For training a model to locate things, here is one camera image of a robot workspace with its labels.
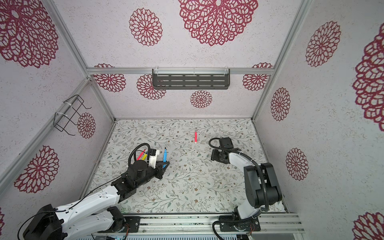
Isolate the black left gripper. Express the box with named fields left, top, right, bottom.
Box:
left=136, top=160, right=170, bottom=189

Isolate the blue highlighter pen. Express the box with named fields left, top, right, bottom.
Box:
left=163, top=148, right=168, bottom=169

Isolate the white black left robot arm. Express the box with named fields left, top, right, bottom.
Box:
left=17, top=161, right=170, bottom=240

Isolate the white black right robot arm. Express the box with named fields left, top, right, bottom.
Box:
left=209, top=137, right=283, bottom=223

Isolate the pink highlighter on table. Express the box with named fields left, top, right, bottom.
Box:
left=136, top=151, right=146, bottom=160

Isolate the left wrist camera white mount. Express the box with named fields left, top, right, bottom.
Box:
left=148, top=149, right=160, bottom=169

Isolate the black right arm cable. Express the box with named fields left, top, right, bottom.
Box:
left=208, top=137, right=271, bottom=212

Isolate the dark grey wall shelf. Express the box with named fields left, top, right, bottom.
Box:
left=152, top=69, right=231, bottom=90

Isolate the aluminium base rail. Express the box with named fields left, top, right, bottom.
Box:
left=52, top=212, right=304, bottom=240

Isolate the black wire wall basket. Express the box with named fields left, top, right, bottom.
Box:
left=53, top=95, right=91, bottom=136

